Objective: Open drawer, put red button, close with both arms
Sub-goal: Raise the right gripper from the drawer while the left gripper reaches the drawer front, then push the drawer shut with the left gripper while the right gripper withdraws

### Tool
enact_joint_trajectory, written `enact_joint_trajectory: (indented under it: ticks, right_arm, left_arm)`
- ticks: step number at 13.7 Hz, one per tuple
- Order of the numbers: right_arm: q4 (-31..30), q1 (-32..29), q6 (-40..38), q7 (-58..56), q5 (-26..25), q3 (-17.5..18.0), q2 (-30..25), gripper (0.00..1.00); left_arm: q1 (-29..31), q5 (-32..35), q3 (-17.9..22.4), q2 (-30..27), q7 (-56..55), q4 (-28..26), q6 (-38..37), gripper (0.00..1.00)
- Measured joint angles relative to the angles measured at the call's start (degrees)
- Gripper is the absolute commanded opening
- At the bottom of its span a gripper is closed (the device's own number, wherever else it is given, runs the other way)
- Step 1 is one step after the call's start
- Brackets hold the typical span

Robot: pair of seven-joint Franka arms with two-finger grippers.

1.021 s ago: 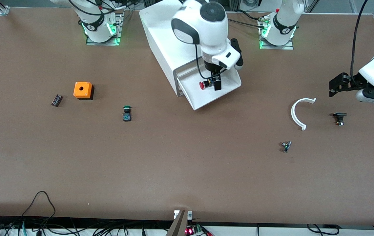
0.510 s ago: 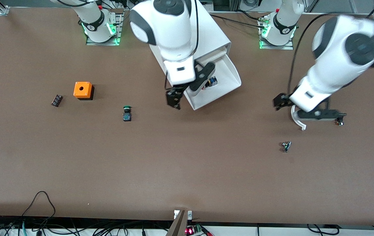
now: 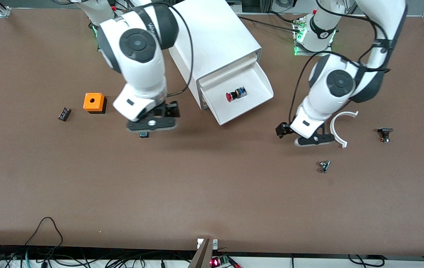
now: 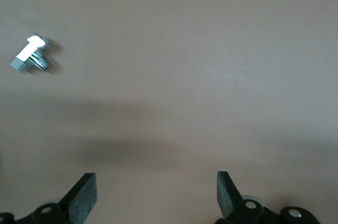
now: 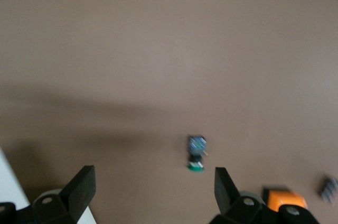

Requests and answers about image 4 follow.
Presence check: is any chrome tee pipe fitting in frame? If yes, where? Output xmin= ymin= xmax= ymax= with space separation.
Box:
xmin=10 ymin=33 xmax=55 ymax=74

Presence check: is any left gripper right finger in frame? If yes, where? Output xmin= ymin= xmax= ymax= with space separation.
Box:
xmin=215 ymin=171 xmax=320 ymax=224

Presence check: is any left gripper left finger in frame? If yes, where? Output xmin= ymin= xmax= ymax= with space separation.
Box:
xmin=15 ymin=173 xmax=98 ymax=224

